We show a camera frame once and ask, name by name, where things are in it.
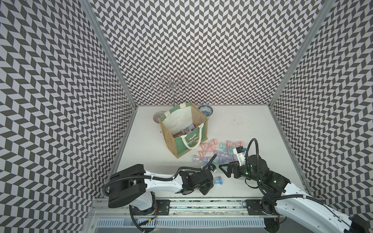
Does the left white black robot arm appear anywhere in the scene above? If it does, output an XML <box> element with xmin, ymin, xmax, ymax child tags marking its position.
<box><xmin>103</xmin><ymin>163</ymin><xmax>216</xmax><ymax>215</ymax></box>

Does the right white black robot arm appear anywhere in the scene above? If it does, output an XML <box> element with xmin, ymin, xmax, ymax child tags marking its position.
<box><xmin>219</xmin><ymin>155</ymin><xmax>370</xmax><ymax>233</ymax></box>

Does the pink glass bowl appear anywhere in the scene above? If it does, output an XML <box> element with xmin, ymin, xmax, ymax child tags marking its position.
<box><xmin>153</xmin><ymin>111</ymin><xmax>165</xmax><ymax>123</ymax></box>

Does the blue hourglass front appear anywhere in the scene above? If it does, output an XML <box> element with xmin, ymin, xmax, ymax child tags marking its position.
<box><xmin>213</xmin><ymin>177</ymin><xmax>223</xmax><ymax>185</ymax></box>

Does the teal hourglass far centre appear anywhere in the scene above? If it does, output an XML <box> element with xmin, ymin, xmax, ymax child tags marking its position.
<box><xmin>220</xmin><ymin>143</ymin><xmax>227</xmax><ymax>150</ymax></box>

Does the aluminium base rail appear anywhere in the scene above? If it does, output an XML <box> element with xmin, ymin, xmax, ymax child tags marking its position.
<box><xmin>87</xmin><ymin>198</ymin><xmax>279</xmax><ymax>218</ymax></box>

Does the brown green canvas bag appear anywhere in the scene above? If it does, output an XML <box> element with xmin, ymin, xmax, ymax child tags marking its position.
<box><xmin>159</xmin><ymin>103</ymin><xmax>208</xmax><ymax>158</ymax></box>

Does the silver wire tree stand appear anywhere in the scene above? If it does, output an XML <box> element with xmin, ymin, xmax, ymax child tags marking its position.
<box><xmin>151</xmin><ymin>75</ymin><xmax>191</xmax><ymax>107</ymax></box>

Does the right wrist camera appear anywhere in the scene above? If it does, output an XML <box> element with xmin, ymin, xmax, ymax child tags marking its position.
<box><xmin>234</xmin><ymin>147</ymin><xmax>246</xmax><ymax>166</ymax></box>

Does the purple hourglass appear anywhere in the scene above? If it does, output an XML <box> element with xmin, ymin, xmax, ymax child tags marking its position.
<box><xmin>214</xmin><ymin>150</ymin><xmax>231</xmax><ymax>156</ymax></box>
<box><xmin>192</xmin><ymin>155</ymin><xmax>211</xmax><ymax>164</ymax></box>
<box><xmin>217</xmin><ymin>155</ymin><xmax>238</xmax><ymax>164</ymax></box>
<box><xmin>181</xmin><ymin>124</ymin><xmax>195</xmax><ymax>135</ymax></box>

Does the pink hourglass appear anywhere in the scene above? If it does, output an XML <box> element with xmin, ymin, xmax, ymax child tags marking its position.
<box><xmin>226</xmin><ymin>141</ymin><xmax>243</xmax><ymax>148</ymax></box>
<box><xmin>201</xmin><ymin>139</ymin><xmax>217</xmax><ymax>152</ymax></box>

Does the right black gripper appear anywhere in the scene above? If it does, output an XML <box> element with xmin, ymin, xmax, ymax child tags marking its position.
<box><xmin>219</xmin><ymin>160</ymin><xmax>262</xmax><ymax>183</ymax></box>

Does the blue white ceramic bowl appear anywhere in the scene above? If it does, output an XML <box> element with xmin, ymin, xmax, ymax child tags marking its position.
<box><xmin>198</xmin><ymin>105</ymin><xmax>213</xmax><ymax>117</ymax></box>

